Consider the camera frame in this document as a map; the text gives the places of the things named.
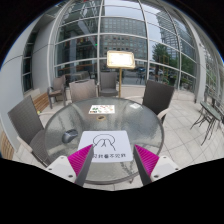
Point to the colourful menu card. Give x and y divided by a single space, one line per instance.
102 109

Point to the brown wicker chair far left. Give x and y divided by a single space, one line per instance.
57 89

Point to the wooden bench slats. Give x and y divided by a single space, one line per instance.
41 101

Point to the dark grey computer mouse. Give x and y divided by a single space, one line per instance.
69 135

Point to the gold menu stand sign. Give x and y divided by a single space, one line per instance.
121 60

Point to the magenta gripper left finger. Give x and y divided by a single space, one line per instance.
75 167

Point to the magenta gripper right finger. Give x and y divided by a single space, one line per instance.
152 167

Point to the green metal side table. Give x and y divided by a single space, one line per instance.
210 115

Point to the white printed mouse pad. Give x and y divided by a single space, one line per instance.
108 146

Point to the grey wicker chair back left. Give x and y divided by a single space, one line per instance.
83 89

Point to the grey wicker chair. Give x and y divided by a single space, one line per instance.
157 98
83 89
30 130
107 84

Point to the grey wicker chair far centre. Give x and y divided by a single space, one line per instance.
107 84

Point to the grey wicker chair right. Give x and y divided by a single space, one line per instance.
157 98

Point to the round glass patio table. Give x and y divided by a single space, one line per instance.
142 126

